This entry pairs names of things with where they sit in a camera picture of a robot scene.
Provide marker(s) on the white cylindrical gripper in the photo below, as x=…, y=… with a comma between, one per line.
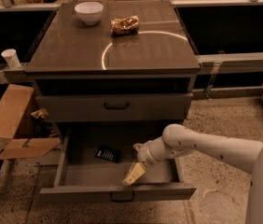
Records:
x=145, y=154

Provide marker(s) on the white ceramic bowl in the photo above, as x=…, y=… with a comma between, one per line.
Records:
x=89, y=12

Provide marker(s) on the white paper cup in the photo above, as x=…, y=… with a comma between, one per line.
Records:
x=10, y=56

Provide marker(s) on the open grey lower drawer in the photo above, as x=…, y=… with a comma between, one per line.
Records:
x=83, y=178

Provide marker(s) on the open cardboard box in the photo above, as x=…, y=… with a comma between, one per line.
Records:
x=17, y=125

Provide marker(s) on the dark blue rxbar wrapper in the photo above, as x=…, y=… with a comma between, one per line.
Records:
x=108, y=154

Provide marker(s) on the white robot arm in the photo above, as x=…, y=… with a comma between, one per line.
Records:
x=246, y=155

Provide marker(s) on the grey drawer cabinet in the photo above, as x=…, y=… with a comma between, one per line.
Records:
x=77, y=59

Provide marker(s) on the closed grey upper drawer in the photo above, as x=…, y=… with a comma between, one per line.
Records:
x=67, y=108

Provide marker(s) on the crumpled gold snack bag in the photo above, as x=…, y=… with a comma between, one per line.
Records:
x=125, y=26

